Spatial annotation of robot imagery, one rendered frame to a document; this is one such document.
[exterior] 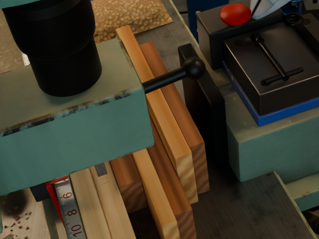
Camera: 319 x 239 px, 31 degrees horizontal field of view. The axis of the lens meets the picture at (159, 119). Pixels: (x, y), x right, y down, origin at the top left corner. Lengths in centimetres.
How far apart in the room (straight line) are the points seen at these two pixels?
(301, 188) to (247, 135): 10
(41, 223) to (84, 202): 19
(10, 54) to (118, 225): 183
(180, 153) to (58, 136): 12
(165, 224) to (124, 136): 8
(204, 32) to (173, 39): 16
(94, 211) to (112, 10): 33
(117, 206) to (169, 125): 9
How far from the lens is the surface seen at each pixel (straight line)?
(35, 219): 72
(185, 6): 126
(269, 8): 57
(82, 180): 55
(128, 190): 55
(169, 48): 73
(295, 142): 57
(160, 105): 55
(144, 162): 54
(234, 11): 57
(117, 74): 45
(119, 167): 55
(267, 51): 55
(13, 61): 227
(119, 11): 77
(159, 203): 51
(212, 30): 58
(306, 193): 62
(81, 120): 44
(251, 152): 55
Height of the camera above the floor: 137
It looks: 46 degrees down
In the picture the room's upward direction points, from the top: 11 degrees counter-clockwise
